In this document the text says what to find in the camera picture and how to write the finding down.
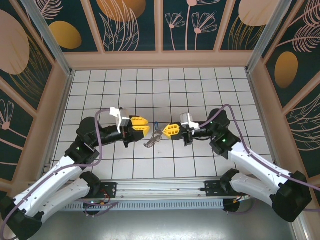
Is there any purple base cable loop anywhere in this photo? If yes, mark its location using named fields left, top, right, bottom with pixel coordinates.
left=74, top=198, right=120, bottom=218
left=224, top=197, right=254, bottom=216

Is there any aluminium side rail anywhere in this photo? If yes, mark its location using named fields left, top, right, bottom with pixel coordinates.
left=44, top=71, right=75, bottom=173
left=246, top=69, right=284, bottom=176

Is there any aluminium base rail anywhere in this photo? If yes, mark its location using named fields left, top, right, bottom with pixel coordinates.
left=98, top=177, right=226, bottom=201

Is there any red and yellow wire connector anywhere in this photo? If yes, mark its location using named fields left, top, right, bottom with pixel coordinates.
left=99, top=189, right=112, bottom=209
left=234, top=194, right=251, bottom=204

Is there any aluminium corner post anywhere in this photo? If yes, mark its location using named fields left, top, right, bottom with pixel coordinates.
left=245, top=0, right=294, bottom=74
left=20, top=0, right=74, bottom=76

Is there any grey slotted cable duct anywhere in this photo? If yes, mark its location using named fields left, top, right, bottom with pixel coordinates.
left=61, top=199, right=225, bottom=212

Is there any grey metal sheet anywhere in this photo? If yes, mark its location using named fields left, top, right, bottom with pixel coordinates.
left=24, top=207, right=301, bottom=240

